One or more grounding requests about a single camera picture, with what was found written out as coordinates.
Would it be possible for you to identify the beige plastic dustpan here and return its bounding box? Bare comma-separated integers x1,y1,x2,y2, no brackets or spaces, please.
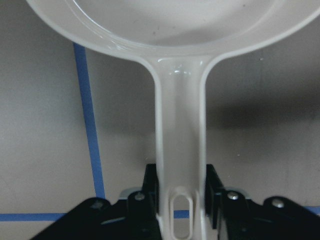
29,0,320,240

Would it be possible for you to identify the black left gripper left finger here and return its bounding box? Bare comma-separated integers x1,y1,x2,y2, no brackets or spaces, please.
33,164,162,240

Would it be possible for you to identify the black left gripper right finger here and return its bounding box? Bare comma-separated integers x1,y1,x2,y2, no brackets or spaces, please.
205,164,320,240

